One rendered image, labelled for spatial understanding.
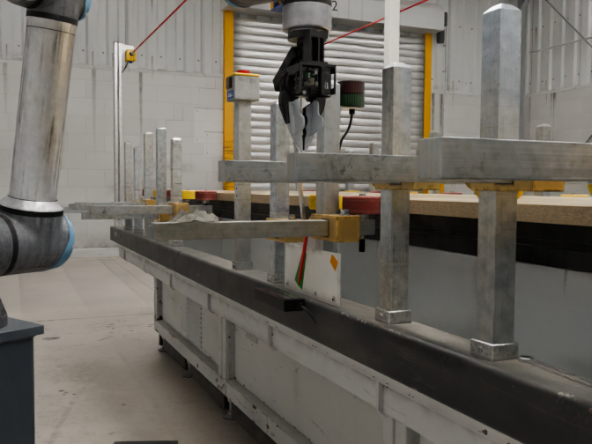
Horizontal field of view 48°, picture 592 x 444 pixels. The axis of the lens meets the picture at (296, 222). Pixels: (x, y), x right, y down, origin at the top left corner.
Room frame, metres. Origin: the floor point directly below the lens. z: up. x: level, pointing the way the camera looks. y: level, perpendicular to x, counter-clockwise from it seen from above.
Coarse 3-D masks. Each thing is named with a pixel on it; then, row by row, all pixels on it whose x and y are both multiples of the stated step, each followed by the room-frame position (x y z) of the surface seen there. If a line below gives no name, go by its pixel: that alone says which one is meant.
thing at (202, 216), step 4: (180, 212) 1.19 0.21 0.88; (184, 212) 1.19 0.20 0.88; (192, 212) 1.19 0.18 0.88; (196, 212) 1.19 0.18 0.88; (200, 212) 1.19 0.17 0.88; (204, 212) 1.19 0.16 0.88; (176, 216) 1.19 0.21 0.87; (180, 216) 1.18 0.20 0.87; (184, 216) 1.16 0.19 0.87; (188, 216) 1.16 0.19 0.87; (192, 216) 1.16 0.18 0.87; (196, 216) 1.17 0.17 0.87; (200, 216) 1.18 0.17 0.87; (204, 216) 1.18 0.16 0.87; (208, 216) 1.19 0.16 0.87; (212, 216) 1.21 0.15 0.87; (216, 216) 1.21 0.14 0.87; (172, 220) 1.18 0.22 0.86; (176, 220) 1.17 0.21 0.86; (180, 220) 1.15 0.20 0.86; (184, 220) 1.15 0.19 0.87; (188, 220) 1.15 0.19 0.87; (200, 220) 1.17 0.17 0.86; (204, 220) 1.18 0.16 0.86; (208, 220) 1.18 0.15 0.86; (212, 220) 1.18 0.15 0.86; (216, 220) 1.20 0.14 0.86
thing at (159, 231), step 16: (160, 224) 1.15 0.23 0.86; (176, 224) 1.16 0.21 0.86; (192, 224) 1.17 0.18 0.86; (208, 224) 1.18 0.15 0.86; (224, 224) 1.19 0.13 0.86; (240, 224) 1.21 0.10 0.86; (256, 224) 1.22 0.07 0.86; (272, 224) 1.23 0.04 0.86; (288, 224) 1.24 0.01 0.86; (304, 224) 1.26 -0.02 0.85; (320, 224) 1.27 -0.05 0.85; (368, 224) 1.31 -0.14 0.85
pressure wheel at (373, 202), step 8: (344, 200) 1.31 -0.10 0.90; (352, 200) 1.29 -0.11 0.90; (360, 200) 1.29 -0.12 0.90; (368, 200) 1.29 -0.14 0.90; (376, 200) 1.29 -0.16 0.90; (344, 208) 1.31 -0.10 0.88; (352, 208) 1.29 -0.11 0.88; (360, 208) 1.29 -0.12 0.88; (368, 208) 1.29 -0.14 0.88; (376, 208) 1.29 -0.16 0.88; (360, 216) 1.31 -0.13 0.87; (368, 216) 1.32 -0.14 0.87; (360, 240) 1.32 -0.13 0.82; (360, 248) 1.32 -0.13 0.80
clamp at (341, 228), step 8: (312, 216) 1.34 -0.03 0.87; (320, 216) 1.31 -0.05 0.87; (328, 216) 1.28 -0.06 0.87; (336, 216) 1.25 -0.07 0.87; (344, 216) 1.25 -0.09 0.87; (352, 216) 1.26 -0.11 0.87; (336, 224) 1.25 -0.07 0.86; (344, 224) 1.25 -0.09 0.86; (352, 224) 1.26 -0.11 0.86; (336, 232) 1.25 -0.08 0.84; (344, 232) 1.25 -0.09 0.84; (352, 232) 1.26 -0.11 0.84; (328, 240) 1.28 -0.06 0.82; (336, 240) 1.25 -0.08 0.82; (344, 240) 1.25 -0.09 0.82; (352, 240) 1.26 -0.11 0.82
